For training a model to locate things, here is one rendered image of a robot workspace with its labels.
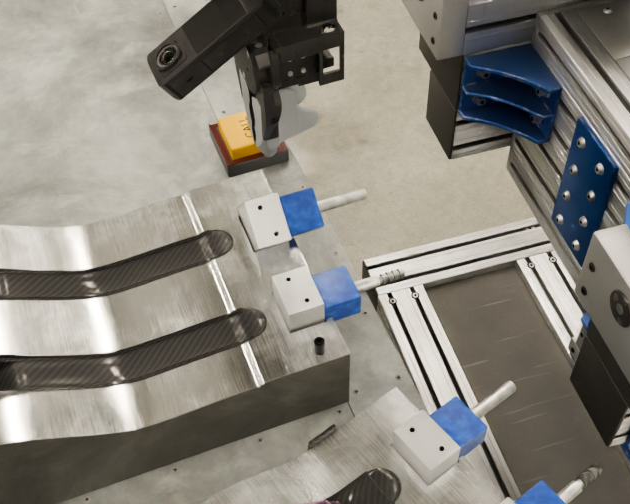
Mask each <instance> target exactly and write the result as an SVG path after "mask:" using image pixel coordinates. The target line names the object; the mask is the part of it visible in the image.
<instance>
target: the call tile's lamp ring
mask: <svg viewBox="0 0 630 504"><path fill-rule="evenodd" d="M209 126H210V128H211V130H212V133H213V135H214V137H215V139H216V142H217V144H218V146H219V148H220V150H221V153H222V155H223V157H224V159H225V161H226V164H227V166H232V165H235V164H239V163H242V162H246V161H249V160H253V159H256V158H260V157H264V156H265V155H264V154H263V153H262V152H261V153H257V154H254V155H250V156H247V157H243V158H240V159H236V160H233V161H231V159H230V157H229V155H228V152H227V150H226V148H225V146H224V144H223V141H222V139H221V137H220V135H219V133H218V130H217V128H216V127H218V123H216V124H212V125H209ZM280 146H281V147H278V148H277V152H276V153H278V152H281V151H285V150H288V148H287V146H286V145H285V143H284V141H283V142H281V143H280Z"/></svg>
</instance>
